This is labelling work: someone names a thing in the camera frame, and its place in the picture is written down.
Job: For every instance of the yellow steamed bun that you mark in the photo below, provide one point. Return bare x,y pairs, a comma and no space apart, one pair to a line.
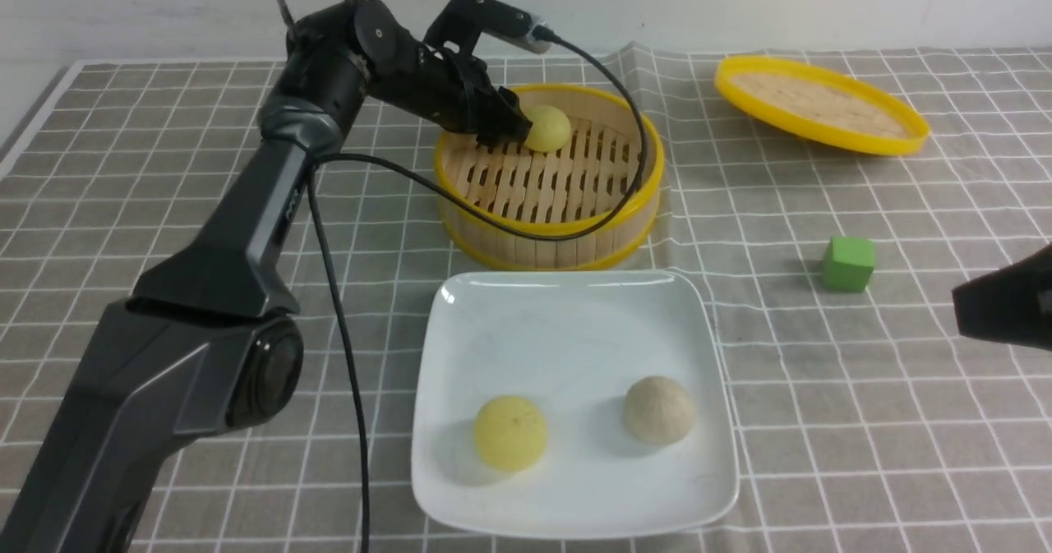
510,433
550,128

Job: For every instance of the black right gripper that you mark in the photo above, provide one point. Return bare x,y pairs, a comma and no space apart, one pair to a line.
1010,306

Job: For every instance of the white square plate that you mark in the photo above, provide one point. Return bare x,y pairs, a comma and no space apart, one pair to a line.
572,343

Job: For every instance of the green cube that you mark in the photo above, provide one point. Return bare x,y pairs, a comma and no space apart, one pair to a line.
848,264

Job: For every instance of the yellow rimmed bamboo steamer basket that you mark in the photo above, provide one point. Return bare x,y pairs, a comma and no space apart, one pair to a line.
592,202

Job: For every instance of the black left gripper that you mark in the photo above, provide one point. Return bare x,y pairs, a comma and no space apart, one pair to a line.
454,92

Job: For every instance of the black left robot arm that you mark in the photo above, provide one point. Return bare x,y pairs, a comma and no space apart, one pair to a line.
206,343

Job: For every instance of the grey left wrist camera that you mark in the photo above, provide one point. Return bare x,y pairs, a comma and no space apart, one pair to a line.
461,23

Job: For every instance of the grey checked tablecloth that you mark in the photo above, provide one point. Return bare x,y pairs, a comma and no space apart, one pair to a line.
865,422

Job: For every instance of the beige steamed bun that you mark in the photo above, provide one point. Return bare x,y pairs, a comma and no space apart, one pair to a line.
658,411

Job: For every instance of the yellow rimmed bamboo steamer lid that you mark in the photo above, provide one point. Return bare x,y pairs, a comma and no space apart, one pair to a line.
821,105

